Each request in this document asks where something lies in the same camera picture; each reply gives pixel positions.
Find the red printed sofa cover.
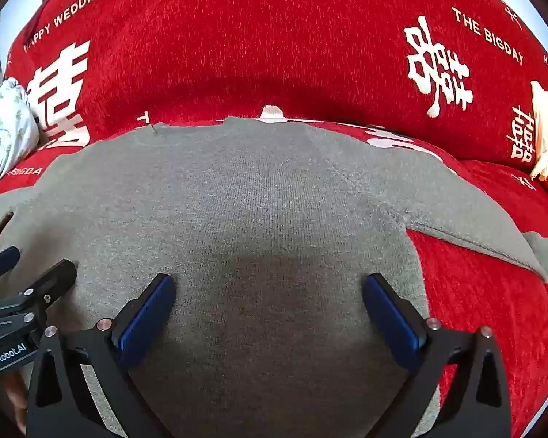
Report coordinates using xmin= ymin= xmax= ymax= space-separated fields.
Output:
xmin=0 ymin=0 xmax=548 ymax=438

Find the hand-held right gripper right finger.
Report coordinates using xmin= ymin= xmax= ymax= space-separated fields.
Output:
xmin=363 ymin=272 xmax=513 ymax=438

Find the white floral cloth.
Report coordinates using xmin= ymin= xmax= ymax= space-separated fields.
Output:
xmin=0 ymin=77 xmax=40 ymax=193

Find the grey knit sweater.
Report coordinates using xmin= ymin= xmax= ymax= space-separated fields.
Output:
xmin=0 ymin=116 xmax=548 ymax=438

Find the person's left hand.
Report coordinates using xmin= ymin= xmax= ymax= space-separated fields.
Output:
xmin=2 ymin=369 xmax=29 ymax=435

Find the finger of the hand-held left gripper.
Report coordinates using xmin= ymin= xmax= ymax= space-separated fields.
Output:
xmin=20 ymin=258 xmax=79 ymax=326
xmin=0 ymin=246 xmax=22 ymax=284

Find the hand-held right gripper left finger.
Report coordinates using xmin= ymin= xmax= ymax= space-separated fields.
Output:
xmin=27 ymin=273 xmax=179 ymax=438

